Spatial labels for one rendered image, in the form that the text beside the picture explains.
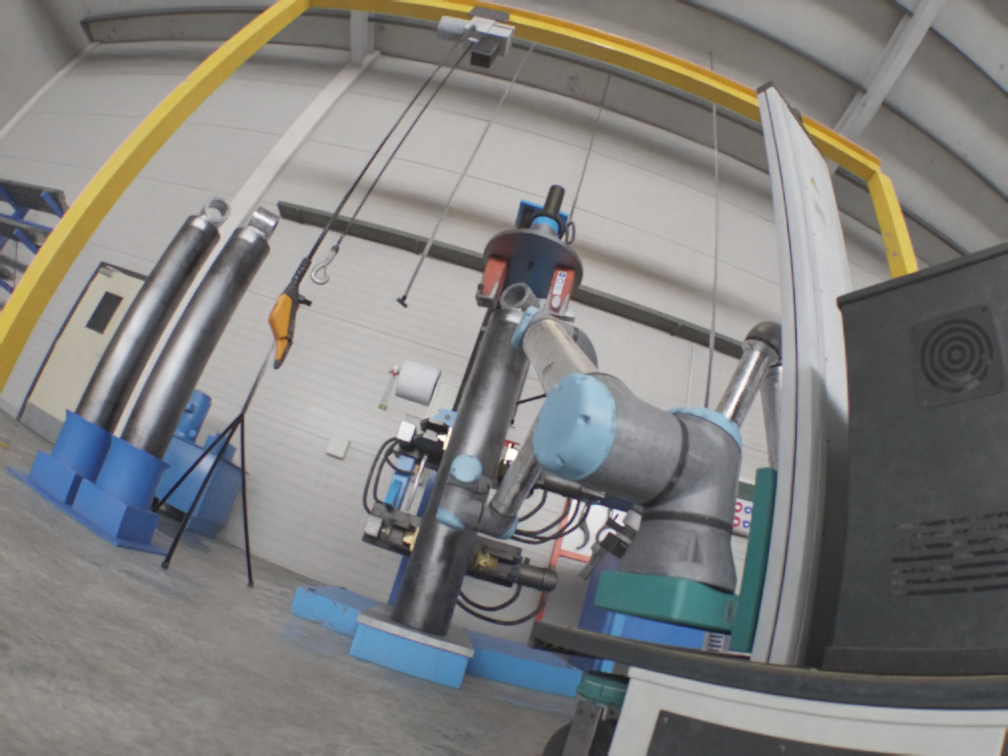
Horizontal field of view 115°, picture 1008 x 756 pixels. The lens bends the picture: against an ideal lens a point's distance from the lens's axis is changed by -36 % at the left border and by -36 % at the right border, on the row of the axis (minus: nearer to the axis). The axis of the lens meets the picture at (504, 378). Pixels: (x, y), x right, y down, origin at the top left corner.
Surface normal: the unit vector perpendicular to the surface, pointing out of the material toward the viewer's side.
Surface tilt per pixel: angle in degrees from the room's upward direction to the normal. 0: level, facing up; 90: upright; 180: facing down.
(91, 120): 90
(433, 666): 90
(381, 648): 90
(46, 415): 90
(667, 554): 70
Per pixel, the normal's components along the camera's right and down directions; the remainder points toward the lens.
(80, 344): 0.13, -0.39
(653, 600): -0.77, -0.45
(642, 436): 0.31, -0.18
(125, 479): 0.64, -0.16
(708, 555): 0.24, -0.65
